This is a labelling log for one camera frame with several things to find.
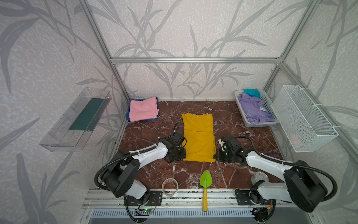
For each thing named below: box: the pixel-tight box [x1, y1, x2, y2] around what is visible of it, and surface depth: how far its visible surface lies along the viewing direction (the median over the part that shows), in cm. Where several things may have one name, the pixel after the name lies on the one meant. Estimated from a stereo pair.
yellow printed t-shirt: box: [181, 112, 217, 163], surface depth 98 cm
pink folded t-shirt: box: [129, 97, 160, 122], surface depth 112 cm
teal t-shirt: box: [243, 88, 261, 99], surface depth 117 cm
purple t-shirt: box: [237, 93, 275, 124], surface depth 111 cm
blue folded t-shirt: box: [129, 97, 160, 122], surface depth 112 cm
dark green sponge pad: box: [68, 98, 109, 132], surface depth 68 cm
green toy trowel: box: [199, 169, 213, 212], surface depth 78 cm
